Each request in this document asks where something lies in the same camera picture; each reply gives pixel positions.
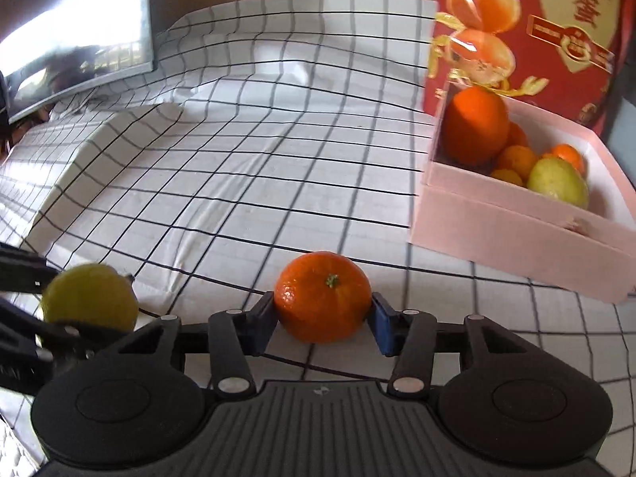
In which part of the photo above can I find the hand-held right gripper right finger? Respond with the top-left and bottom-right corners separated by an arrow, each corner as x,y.
370,292 -> 527,394

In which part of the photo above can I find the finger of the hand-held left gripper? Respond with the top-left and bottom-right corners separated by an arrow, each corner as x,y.
0,242 -> 59,293
0,302 -> 96,363

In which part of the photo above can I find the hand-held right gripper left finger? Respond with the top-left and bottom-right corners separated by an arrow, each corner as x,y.
119,292 -> 278,393

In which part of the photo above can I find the small yellow-green guava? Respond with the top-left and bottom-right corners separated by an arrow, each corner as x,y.
41,263 -> 140,336

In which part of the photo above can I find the pink cardboard box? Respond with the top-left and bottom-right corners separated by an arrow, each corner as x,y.
408,77 -> 636,305

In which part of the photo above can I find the small orange mandarin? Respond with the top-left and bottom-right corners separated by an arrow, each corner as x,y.
489,168 -> 525,188

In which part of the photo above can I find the small yellow-orange citrus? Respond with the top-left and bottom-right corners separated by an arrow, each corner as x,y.
497,145 -> 538,182

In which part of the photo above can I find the large orange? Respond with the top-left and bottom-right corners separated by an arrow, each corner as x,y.
442,85 -> 511,167

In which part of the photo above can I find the large yellow-green guava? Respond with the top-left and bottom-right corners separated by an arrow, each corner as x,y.
527,156 -> 590,210

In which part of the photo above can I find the white black-checked tablecloth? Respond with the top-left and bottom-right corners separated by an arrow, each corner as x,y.
0,0 -> 636,477

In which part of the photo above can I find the black monitor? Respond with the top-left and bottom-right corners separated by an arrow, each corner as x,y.
0,0 -> 157,125

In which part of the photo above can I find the red snack bag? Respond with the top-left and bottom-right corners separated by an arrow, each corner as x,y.
422,0 -> 628,135

